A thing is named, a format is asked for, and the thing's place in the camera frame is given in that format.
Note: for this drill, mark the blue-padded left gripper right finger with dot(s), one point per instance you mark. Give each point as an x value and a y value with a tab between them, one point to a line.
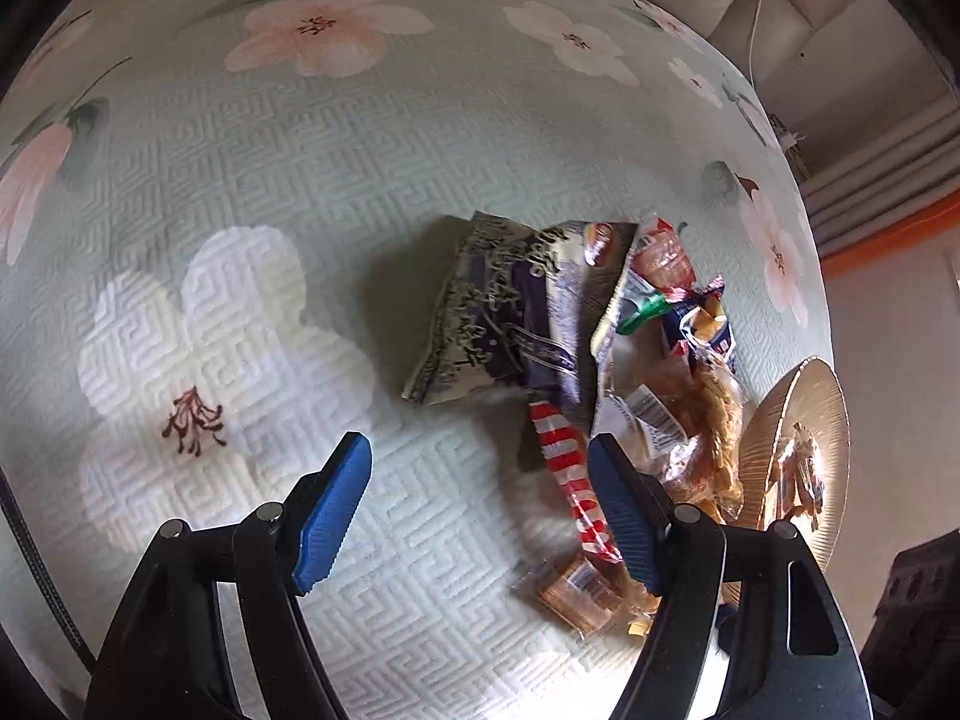
678	554

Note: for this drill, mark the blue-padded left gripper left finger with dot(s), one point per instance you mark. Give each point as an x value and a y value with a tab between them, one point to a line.
280	552

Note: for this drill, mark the small clear pastry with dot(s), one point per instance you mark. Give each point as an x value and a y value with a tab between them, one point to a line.
590	597

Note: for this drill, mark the red striped biscuit bag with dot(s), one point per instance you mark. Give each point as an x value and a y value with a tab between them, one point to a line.
682	425

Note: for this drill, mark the red clear snack packet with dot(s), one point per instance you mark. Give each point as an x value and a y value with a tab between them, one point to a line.
656	275

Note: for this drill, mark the dark seaweed snack packet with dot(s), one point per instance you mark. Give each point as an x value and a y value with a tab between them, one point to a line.
529	308

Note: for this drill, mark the blue cracker snack packet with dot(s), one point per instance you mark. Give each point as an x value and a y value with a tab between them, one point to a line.
697	322

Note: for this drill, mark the round gold ribbed tray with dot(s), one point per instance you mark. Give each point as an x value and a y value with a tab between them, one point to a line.
794	458

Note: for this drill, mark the floral green quilted bedspread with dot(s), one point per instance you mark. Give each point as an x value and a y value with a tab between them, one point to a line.
225	225

